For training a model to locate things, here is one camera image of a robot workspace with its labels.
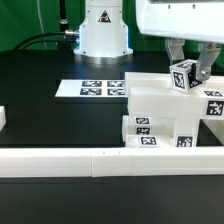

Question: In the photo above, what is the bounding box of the white chair back frame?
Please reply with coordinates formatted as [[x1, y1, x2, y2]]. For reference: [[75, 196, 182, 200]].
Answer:
[[125, 72, 224, 120]]

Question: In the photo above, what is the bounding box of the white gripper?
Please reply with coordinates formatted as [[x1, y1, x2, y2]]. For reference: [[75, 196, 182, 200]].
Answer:
[[135, 0, 224, 82]]

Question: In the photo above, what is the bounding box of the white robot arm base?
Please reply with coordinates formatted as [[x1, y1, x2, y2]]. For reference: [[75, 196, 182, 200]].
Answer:
[[74, 0, 133, 64]]

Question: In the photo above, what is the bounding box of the white U-shaped fence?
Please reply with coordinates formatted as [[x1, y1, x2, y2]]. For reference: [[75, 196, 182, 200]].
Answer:
[[0, 104, 224, 178]]

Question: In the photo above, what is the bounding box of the white tag plate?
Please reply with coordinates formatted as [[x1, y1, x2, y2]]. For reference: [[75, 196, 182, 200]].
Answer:
[[55, 79, 125, 98]]

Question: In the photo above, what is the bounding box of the white tagged cube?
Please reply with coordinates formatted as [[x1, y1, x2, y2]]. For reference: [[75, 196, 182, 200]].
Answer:
[[170, 59, 203, 92]]

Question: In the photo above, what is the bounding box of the black cable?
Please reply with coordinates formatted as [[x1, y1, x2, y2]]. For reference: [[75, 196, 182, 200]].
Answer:
[[13, 29, 80, 51]]

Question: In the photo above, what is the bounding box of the white chair seat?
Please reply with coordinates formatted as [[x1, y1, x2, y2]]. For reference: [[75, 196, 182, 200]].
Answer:
[[161, 118, 199, 148]]

